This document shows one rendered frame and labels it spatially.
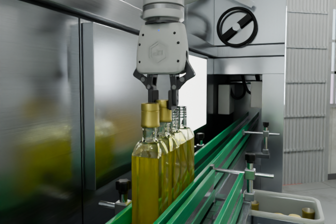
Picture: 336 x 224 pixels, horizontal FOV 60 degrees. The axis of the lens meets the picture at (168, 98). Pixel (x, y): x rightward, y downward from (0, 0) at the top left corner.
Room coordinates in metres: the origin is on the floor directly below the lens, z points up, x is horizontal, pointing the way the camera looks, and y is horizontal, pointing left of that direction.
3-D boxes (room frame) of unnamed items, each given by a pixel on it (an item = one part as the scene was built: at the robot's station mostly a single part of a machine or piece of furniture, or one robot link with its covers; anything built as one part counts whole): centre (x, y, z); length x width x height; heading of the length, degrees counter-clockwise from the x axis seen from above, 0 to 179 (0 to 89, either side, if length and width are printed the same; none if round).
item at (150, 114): (0.55, 0.03, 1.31); 0.04 x 0.04 x 0.04
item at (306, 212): (0.86, -0.42, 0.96); 0.04 x 0.04 x 0.04
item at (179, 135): (0.65, -0.01, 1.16); 0.06 x 0.06 x 0.21; 67
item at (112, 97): (1.00, -0.01, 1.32); 0.90 x 0.03 x 0.34; 158
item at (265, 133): (1.37, -0.44, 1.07); 0.17 x 0.05 x 0.23; 68
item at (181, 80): (0.59, -0.02, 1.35); 0.03 x 0.03 x 0.07; 68
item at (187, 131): (0.71, -0.03, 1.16); 0.06 x 0.06 x 0.21; 67
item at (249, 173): (0.78, -0.20, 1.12); 0.17 x 0.03 x 0.12; 68
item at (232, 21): (1.59, -0.37, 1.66); 0.21 x 0.05 x 0.21; 68
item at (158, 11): (0.60, 0.01, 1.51); 0.09 x 0.08 x 0.03; 68
